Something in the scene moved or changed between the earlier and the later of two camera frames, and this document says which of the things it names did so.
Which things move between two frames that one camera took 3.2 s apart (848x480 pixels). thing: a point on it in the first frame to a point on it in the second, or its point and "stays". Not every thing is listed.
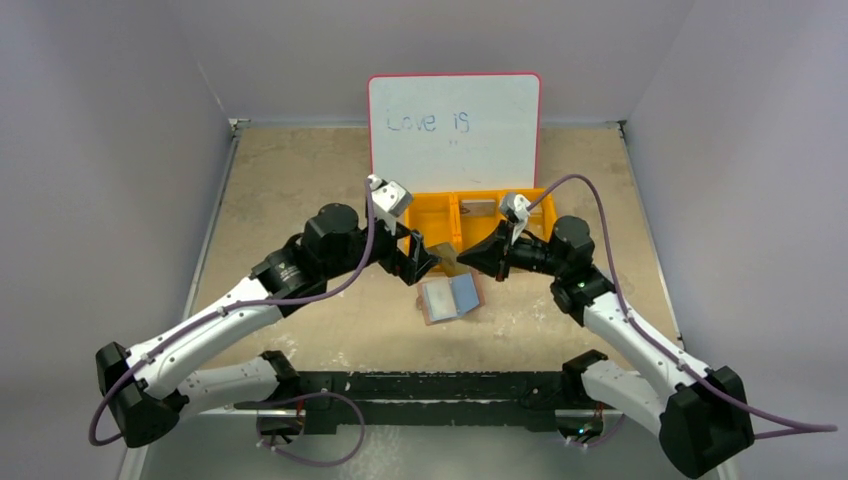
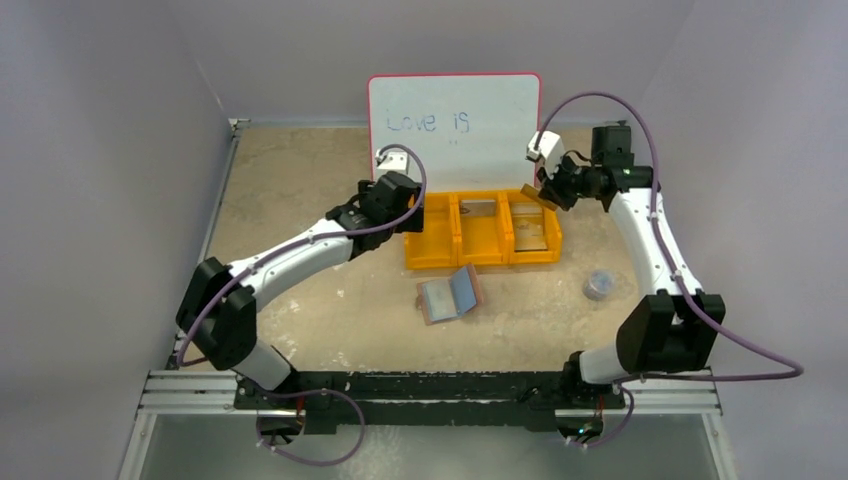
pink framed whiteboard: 456,133 stays
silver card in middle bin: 480,207 stays
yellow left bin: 437,217 stays
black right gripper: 503,250 to 553,189
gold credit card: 449,263 to 533,193
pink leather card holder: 447,298 stays
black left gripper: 407,257 to 411,216
